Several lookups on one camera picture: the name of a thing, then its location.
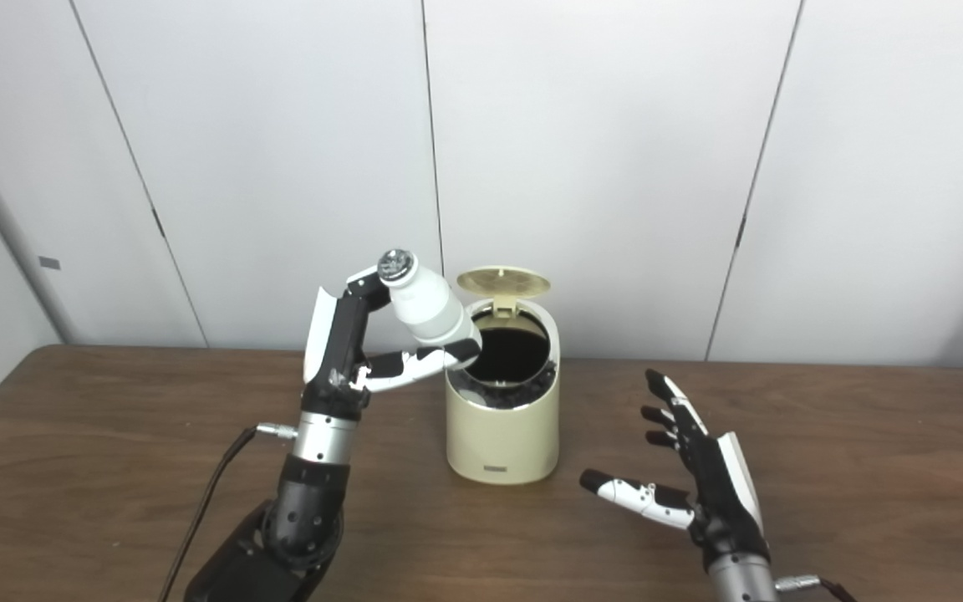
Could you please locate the white and black right hand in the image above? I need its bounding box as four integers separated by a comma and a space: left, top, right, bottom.
579, 369, 771, 574

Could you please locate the round cream bin lid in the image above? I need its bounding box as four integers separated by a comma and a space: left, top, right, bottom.
456, 266, 551, 320

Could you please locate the small white plastic bottle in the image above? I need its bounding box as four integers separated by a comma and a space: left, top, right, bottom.
377, 248, 482, 366

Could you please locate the black bin liner bag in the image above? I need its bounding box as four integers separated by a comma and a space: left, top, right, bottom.
448, 326, 558, 412

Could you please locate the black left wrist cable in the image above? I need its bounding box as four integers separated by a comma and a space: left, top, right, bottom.
157, 423, 298, 602

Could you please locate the white and black left hand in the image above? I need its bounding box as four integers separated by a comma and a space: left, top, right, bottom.
302, 266, 482, 419

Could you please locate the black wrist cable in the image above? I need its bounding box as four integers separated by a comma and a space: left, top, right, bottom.
157, 423, 298, 602
774, 574, 859, 602

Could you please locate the cream-colored bin body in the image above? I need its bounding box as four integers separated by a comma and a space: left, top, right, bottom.
446, 297, 561, 486

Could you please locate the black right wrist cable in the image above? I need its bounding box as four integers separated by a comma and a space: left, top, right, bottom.
774, 574, 859, 602

